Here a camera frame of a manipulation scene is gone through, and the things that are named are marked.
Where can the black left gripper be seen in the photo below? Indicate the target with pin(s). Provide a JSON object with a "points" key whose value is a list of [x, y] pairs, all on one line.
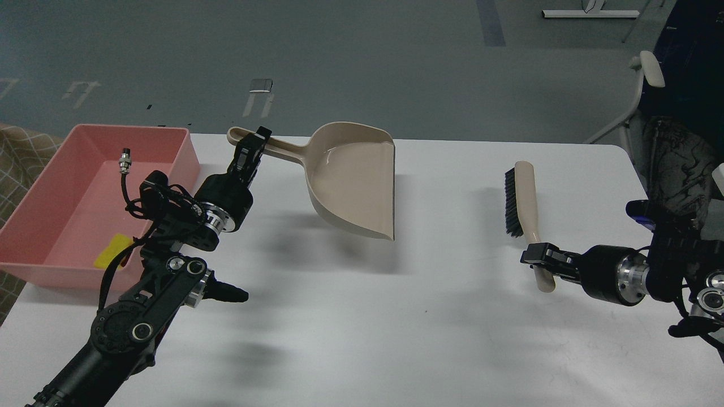
{"points": [[225, 198]]}

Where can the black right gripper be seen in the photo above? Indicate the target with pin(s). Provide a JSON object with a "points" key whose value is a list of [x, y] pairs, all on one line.
{"points": [[613, 274]]}

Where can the beige hand brush black bristles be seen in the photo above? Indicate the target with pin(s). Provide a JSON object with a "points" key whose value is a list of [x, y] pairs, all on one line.
{"points": [[521, 219]]}

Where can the beige plastic dustpan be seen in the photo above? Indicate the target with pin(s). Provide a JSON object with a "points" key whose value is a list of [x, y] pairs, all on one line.
{"points": [[350, 175]]}

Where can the yellow sponge piece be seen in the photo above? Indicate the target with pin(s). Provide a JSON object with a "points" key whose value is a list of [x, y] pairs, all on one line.
{"points": [[117, 244]]}

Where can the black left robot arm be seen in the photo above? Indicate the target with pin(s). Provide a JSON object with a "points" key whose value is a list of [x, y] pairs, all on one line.
{"points": [[145, 285]]}

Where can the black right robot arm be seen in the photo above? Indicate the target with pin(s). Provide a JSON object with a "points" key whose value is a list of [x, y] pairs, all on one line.
{"points": [[676, 267]]}

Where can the pink plastic bin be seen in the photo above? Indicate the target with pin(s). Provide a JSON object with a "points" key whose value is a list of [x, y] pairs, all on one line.
{"points": [[74, 209]]}

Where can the white office chair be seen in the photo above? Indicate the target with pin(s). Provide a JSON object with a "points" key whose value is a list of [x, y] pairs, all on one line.
{"points": [[648, 72]]}

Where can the person in dark clothes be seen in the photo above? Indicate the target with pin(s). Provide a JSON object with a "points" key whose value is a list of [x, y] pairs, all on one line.
{"points": [[684, 125]]}

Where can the beige checkered cloth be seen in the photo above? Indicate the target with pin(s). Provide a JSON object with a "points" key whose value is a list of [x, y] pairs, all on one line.
{"points": [[24, 155]]}

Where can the white table base frame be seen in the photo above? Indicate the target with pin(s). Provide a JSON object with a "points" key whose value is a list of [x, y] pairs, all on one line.
{"points": [[595, 10]]}

